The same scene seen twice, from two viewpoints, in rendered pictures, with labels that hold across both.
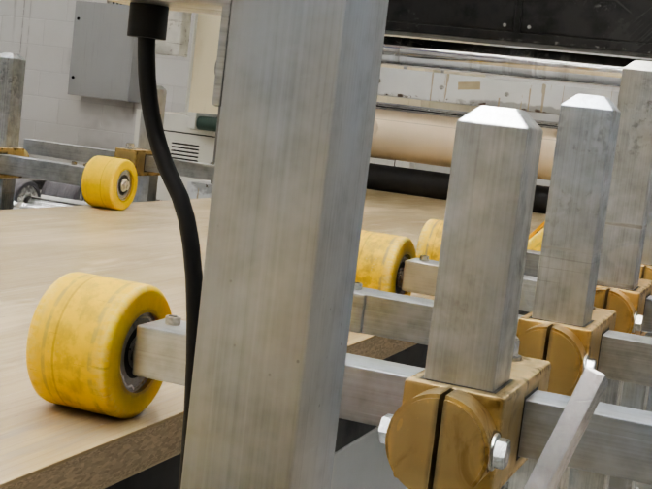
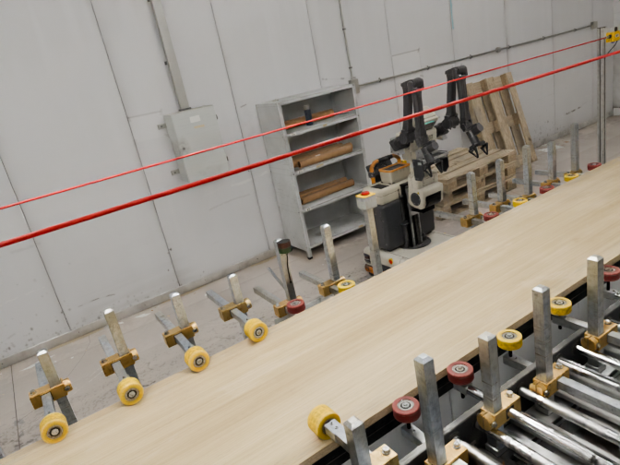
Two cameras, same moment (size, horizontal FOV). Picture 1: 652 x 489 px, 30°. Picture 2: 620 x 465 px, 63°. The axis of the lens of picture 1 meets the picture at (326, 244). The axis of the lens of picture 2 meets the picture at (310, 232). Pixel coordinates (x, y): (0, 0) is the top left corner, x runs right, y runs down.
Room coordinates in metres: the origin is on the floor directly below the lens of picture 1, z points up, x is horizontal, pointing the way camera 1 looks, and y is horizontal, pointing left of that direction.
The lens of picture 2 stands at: (1.87, 1.47, 1.90)
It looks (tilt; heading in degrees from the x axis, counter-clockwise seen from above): 19 degrees down; 220
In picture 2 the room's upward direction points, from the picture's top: 12 degrees counter-clockwise
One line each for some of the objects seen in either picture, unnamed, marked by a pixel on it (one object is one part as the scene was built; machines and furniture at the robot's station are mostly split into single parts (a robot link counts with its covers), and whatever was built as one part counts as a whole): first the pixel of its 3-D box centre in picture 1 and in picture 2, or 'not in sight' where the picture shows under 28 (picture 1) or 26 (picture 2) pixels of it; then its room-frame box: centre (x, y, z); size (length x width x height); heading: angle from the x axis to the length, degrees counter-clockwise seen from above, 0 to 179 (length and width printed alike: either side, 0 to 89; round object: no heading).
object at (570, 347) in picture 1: (562, 349); (181, 333); (0.85, -0.17, 0.95); 0.14 x 0.06 x 0.05; 159
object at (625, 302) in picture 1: (614, 309); (120, 361); (1.08, -0.26, 0.95); 0.14 x 0.06 x 0.05; 159
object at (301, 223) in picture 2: not in sight; (319, 170); (-2.14, -1.60, 0.78); 0.90 x 0.45 x 1.55; 159
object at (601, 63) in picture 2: not in sight; (606, 105); (-2.02, 0.96, 1.20); 0.15 x 0.12 x 1.00; 159
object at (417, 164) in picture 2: not in sight; (429, 161); (-1.52, -0.11, 0.99); 0.28 x 0.16 x 0.22; 159
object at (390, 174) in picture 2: not in sight; (395, 172); (-1.67, -0.49, 0.87); 0.23 x 0.15 x 0.11; 159
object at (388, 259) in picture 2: not in sight; (415, 256); (-1.63, -0.38, 0.16); 0.67 x 0.64 x 0.25; 69
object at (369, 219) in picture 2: not in sight; (375, 249); (-0.12, 0.19, 0.93); 0.05 x 0.05 x 0.45; 69
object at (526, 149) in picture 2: not in sight; (528, 183); (-1.28, 0.64, 0.90); 0.04 x 0.04 x 0.48; 69
